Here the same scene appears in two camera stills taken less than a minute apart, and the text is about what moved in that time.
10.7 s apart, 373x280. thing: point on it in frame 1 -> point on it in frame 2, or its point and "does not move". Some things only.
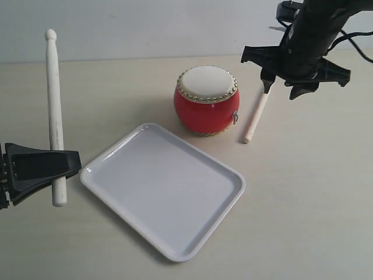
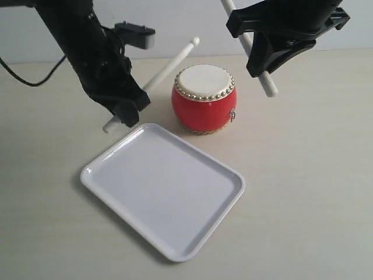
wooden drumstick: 59,185 -> 172,65
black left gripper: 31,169 -> 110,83
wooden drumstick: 255,118 -> 246,38
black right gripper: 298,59 -> 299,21
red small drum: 207,100 does not move
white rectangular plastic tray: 168,193 does not move
